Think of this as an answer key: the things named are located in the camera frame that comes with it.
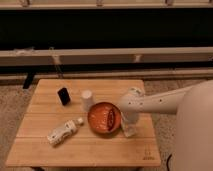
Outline grey rail bench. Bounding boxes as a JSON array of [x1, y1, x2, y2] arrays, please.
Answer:
[[0, 47, 213, 66]]

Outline brown snack in bowl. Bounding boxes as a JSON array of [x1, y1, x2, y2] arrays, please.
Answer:
[[107, 109, 115, 131]]

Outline small black box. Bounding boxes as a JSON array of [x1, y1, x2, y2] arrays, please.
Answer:
[[58, 87, 70, 106]]

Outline white plastic bottle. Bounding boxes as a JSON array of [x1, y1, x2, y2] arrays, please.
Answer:
[[47, 117, 84, 146]]

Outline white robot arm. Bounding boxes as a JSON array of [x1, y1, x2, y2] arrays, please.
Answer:
[[118, 80, 213, 171]]

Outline white paper cup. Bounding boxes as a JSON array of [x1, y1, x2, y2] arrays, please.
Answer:
[[81, 90, 94, 112]]

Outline orange bowl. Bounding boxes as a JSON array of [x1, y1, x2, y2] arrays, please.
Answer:
[[87, 102, 121, 134]]

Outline wooden table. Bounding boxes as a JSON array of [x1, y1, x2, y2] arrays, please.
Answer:
[[6, 79, 161, 167]]

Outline white sponge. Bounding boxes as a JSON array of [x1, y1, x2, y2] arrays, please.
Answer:
[[122, 125, 137, 138]]

